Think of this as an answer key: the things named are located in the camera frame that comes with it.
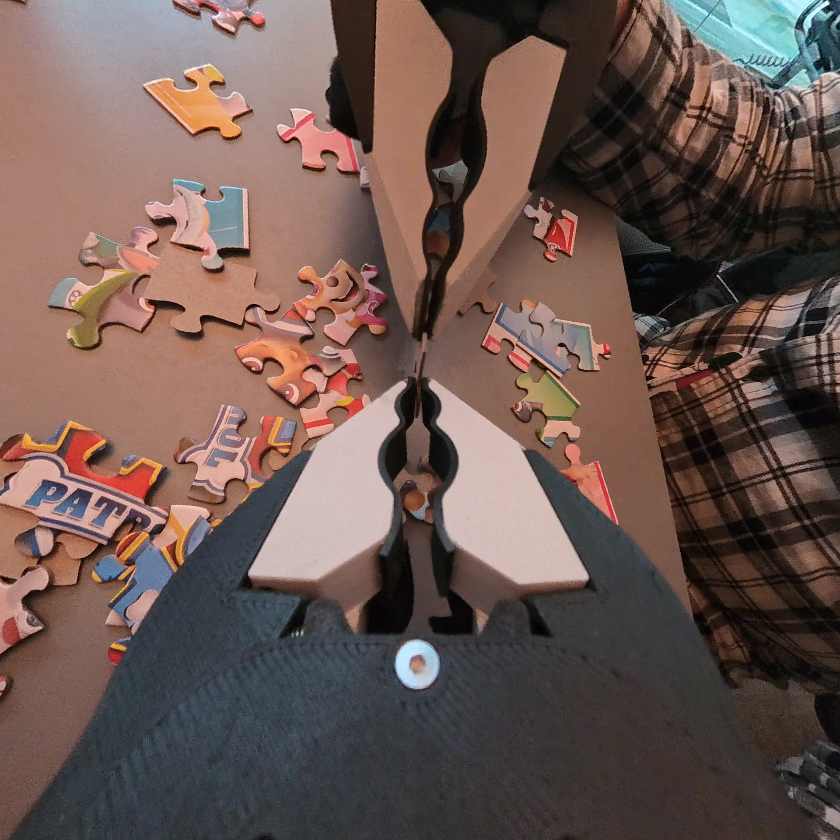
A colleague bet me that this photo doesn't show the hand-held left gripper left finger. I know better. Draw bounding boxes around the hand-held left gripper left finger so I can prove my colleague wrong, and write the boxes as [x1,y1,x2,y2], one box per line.
[248,379,421,632]

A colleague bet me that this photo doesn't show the jigsaw puzzle pieces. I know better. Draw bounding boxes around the jigsaw puzzle pieces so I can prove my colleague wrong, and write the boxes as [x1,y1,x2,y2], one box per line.
[0,0,621,698]

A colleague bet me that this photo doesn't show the pink diagonal-striped puzzle piece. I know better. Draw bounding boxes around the pink diagonal-striped puzzle piece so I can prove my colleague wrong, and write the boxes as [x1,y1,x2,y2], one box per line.
[277,108,366,173]

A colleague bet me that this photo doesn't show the grey desk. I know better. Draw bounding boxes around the grey desk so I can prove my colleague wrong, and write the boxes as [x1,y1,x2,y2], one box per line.
[0,0,693,840]

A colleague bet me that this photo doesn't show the black office chair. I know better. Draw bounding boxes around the black office chair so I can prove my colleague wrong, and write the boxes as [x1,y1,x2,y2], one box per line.
[731,0,840,89]

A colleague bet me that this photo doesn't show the person's plaid shirt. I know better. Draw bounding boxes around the person's plaid shirt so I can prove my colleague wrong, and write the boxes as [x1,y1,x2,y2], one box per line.
[633,274,840,840]

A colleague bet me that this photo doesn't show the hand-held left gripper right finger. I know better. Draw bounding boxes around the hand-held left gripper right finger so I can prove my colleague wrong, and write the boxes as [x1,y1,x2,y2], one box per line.
[420,377,590,632]

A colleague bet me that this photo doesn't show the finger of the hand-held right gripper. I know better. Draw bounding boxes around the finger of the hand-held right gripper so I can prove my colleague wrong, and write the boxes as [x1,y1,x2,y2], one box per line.
[331,0,462,339]
[425,0,619,337]

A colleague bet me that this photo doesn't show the person's right forearm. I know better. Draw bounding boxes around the person's right forearm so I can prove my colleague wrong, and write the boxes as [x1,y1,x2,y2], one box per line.
[556,0,840,263]

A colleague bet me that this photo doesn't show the dark thin puzzle piece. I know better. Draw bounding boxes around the dark thin puzzle piece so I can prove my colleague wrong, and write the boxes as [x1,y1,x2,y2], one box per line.
[411,331,429,421]

